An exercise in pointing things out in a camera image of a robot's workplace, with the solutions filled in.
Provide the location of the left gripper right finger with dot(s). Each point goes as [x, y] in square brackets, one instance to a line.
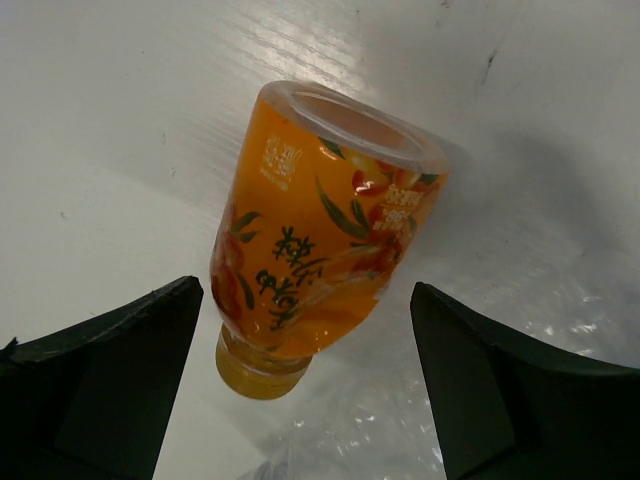
[508, 406]

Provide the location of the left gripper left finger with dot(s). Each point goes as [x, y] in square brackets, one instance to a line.
[93, 401]

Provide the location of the small orange juice bottle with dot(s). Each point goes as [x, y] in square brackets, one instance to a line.
[327, 197]

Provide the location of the clear ribbed bottle blue cap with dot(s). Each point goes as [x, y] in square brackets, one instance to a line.
[369, 429]

